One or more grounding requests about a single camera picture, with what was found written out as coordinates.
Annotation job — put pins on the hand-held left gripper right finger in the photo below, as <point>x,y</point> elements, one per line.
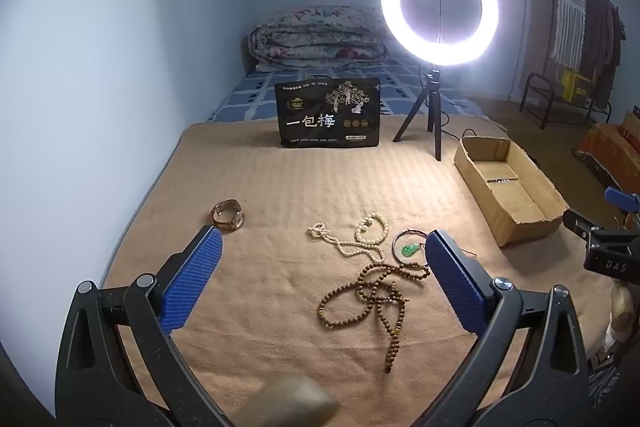
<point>455,282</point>

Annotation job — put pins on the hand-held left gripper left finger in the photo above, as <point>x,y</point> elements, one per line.
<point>192,279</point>

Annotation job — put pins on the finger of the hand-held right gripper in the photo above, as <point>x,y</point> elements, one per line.
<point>622,199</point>
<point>580,222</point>

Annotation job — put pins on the cardboard box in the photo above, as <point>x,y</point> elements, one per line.
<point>520,202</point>

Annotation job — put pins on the dark thin bangle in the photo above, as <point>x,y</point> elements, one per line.
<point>396,244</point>

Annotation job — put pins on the gold wristwatch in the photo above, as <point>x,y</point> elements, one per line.
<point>227,214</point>

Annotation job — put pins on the person's right hand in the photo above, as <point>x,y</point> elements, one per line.
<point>622,312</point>

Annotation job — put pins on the person's left hand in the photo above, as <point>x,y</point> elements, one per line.
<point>295,402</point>

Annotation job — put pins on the yellow box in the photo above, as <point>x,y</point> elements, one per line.
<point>575,86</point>

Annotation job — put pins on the striped dark clothing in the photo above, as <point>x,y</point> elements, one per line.
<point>602,382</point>

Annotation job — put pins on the tan blanket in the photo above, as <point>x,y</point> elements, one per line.
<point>280,187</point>

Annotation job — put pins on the dark hanging garment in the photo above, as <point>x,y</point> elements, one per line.
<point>600,37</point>

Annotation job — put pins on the black tripod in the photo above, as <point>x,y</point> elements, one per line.
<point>432,117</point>

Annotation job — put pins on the white knitted garment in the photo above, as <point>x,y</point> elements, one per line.
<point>567,17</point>

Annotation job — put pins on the blue patterned bed sheet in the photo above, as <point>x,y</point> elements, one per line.
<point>250,94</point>

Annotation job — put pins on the black printed snack bag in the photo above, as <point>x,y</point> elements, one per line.
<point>327,117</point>

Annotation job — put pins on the folded floral quilt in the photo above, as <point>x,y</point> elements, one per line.
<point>315,42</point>

